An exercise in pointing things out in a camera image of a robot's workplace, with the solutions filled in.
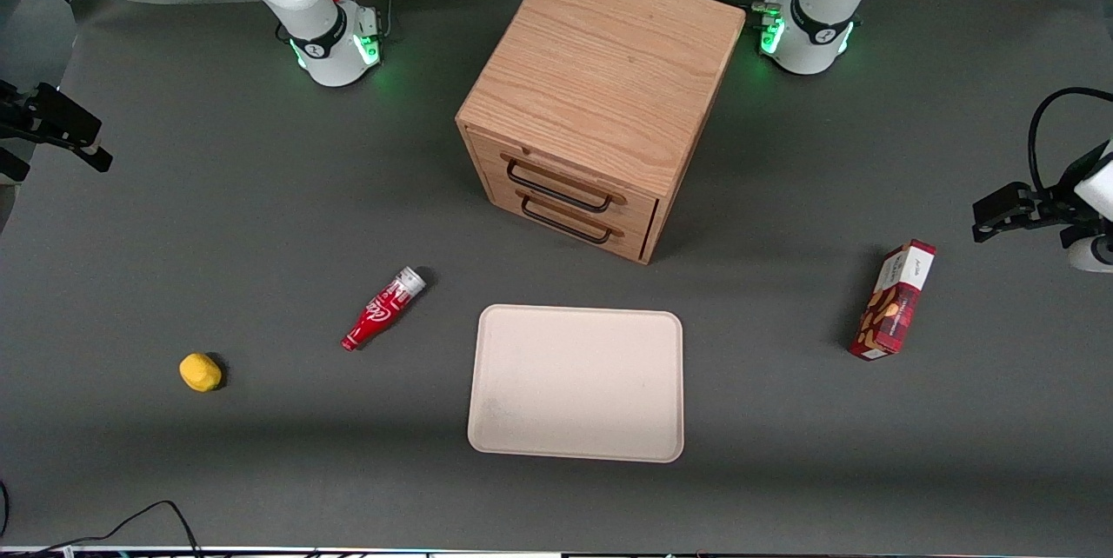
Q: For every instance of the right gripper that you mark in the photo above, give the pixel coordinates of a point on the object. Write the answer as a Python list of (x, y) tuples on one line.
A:
[(24, 116)]

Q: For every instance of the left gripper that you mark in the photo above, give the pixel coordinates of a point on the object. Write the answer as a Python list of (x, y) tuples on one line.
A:
[(1054, 200)]

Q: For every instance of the wooden drawer cabinet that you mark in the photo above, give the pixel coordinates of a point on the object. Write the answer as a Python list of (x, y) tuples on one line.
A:
[(609, 63), (639, 209)]

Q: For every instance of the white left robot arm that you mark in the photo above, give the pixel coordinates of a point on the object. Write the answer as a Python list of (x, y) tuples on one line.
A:
[(817, 10)]

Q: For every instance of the wooden drawer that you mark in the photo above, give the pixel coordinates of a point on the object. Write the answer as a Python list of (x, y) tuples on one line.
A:
[(630, 238)]

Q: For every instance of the red snack box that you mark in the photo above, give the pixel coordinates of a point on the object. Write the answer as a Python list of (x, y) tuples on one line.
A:
[(896, 302)]

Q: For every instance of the yellow lemon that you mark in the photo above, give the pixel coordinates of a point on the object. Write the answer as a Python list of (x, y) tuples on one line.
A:
[(200, 372)]

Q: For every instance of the red soda bottle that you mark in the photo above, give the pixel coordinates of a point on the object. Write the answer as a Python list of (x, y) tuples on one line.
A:
[(381, 311)]

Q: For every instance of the beige plastic tray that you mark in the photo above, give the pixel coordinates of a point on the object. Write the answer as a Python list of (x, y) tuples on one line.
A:
[(576, 382)]

